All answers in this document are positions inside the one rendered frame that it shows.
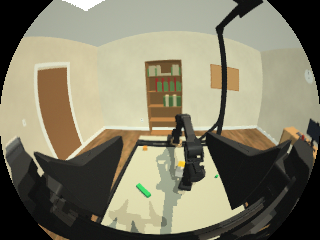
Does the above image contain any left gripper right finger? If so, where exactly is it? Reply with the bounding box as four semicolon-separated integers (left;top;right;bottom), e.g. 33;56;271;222
205;132;291;210

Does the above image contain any green rectangular bar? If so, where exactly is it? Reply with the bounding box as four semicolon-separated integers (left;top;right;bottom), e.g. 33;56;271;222
137;183;151;198

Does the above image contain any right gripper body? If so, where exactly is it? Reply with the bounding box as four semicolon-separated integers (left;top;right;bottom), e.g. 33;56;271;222
178;166;192;191

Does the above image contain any white cube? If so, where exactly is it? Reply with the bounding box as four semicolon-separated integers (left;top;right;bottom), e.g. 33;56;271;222
175;166;184;177

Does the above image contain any yellow cube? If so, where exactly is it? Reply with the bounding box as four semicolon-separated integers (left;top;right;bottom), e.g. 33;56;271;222
178;161;185;167

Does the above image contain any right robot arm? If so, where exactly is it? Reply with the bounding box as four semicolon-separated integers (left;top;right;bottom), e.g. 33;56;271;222
171;114;206;182

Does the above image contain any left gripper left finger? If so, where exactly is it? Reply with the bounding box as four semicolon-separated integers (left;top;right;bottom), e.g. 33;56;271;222
33;136;123;218

